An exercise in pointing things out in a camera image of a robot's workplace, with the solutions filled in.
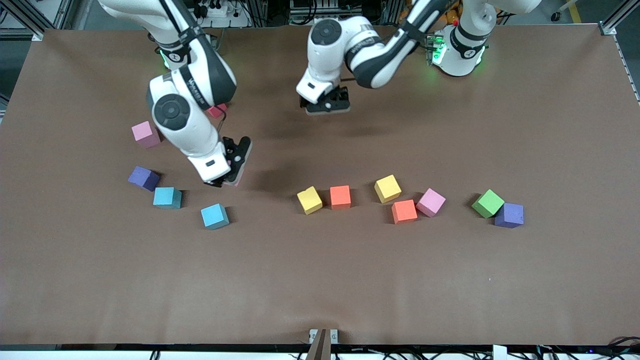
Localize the purple foam cube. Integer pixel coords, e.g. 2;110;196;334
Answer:
494;202;525;229
127;166;162;192

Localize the white power strip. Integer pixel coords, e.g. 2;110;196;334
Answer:
202;0;231;19

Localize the aluminium frame profile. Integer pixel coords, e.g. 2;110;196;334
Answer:
600;0;640;37
0;0;76;42

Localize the yellow foam cube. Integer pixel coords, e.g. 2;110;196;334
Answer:
374;174;403;205
296;185;324;216

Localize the orange foam cube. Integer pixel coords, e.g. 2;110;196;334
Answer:
391;199;419;225
329;185;352;210

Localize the pink foam cube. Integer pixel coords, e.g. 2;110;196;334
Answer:
222;159;246;188
416;187;447;218
131;120;162;150

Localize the white metal bracket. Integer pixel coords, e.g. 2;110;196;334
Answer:
309;328;339;345

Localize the green foam cube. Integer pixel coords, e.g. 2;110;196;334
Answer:
471;188;506;219

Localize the cyan foam cube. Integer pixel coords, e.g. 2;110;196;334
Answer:
200;203;231;231
152;186;183;210

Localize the tan camera post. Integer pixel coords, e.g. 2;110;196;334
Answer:
306;328;332;360

